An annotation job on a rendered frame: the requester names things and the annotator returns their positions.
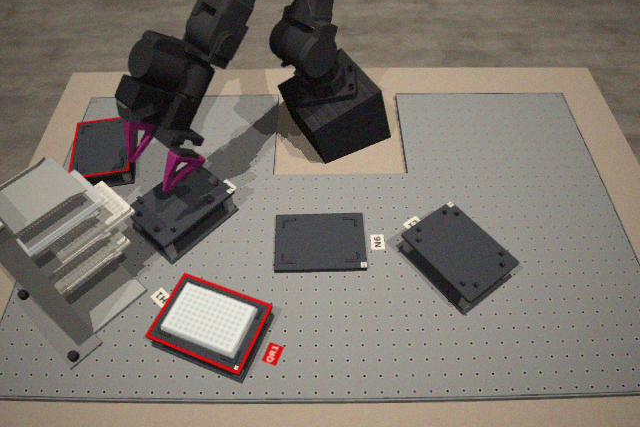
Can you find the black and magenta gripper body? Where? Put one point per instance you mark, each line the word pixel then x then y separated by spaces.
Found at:
pixel 172 139

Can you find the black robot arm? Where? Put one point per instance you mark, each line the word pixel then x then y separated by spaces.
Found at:
pixel 211 38

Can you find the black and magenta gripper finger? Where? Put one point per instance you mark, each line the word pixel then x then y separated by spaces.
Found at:
pixel 129 128
pixel 171 165

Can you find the cream multiwell plate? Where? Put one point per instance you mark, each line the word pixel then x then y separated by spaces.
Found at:
pixel 110 217

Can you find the white multi-well plate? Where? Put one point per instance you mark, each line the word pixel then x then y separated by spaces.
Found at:
pixel 106 249
pixel 209 319

